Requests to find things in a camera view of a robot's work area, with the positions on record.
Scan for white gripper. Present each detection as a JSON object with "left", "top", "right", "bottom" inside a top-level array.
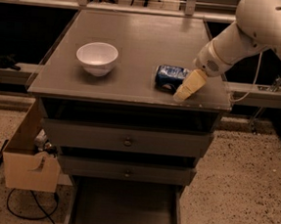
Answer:
[{"left": 173, "top": 41, "right": 232, "bottom": 102}]

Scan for blue pepsi can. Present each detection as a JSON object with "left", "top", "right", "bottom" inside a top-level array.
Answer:
[{"left": 155, "top": 65, "right": 189, "bottom": 92}]

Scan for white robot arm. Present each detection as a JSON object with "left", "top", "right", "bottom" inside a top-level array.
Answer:
[{"left": 173, "top": 0, "right": 281, "bottom": 102}]

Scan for grey upper drawer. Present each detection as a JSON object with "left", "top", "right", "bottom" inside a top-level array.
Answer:
[{"left": 41, "top": 118, "right": 213, "bottom": 157}]

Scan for grey drawer cabinet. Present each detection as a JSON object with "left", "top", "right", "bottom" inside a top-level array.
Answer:
[{"left": 21, "top": 4, "right": 240, "bottom": 191}]

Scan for grey middle drawer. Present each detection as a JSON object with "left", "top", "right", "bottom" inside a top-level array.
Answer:
[{"left": 58, "top": 156, "right": 197, "bottom": 187}]

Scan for open grey bottom drawer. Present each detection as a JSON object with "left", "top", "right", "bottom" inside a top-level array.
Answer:
[{"left": 64, "top": 177, "right": 181, "bottom": 224}]

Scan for white ceramic bowl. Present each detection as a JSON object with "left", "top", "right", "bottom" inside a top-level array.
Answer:
[{"left": 75, "top": 42, "right": 119, "bottom": 77}]

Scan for items inside cardboard box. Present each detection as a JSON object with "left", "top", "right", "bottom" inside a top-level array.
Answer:
[{"left": 33, "top": 129, "right": 58, "bottom": 156}]

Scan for cardboard box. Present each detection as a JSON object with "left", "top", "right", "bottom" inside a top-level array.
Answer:
[{"left": 0, "top": 98, "right": 68, "bottom": 195}]

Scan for white hanging cable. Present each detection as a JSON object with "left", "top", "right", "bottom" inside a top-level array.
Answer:
[{"left": 229, "top": 50, "right": 263, "bottom": 107}]

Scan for black object on rail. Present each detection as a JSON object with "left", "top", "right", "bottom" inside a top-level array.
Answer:
[{"left": 0, "top": 54, "right": 21, "bottom": 70}]

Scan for black floor cable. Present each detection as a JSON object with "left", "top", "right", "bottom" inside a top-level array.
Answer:
[{"left": 0, "top": 136, "right": 67, "bottom": 224}]

